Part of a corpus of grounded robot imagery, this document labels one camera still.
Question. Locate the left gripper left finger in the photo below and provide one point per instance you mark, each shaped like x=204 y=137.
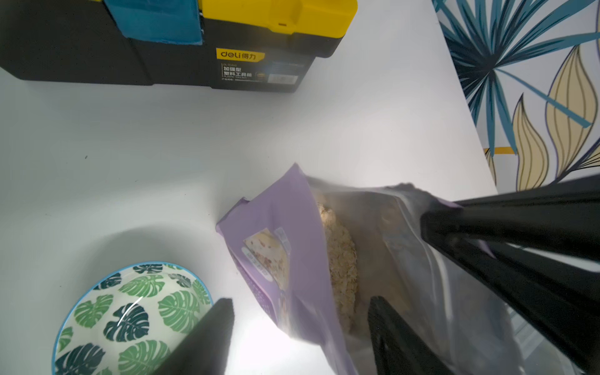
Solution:
x=205 y=350

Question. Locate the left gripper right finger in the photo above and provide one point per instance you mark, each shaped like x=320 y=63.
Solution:
x=397 y=348

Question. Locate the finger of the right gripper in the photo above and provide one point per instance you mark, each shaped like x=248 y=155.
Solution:
x=559 y=300
x=558 y=218

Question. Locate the purple oats bag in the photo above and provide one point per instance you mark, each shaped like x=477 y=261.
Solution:
x=315 y=254

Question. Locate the green leaf pattern bowl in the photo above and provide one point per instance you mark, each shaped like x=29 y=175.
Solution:
x=131 y=321

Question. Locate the yellow black plastic toolbox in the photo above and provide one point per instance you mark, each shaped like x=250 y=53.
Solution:
x=258 y=46

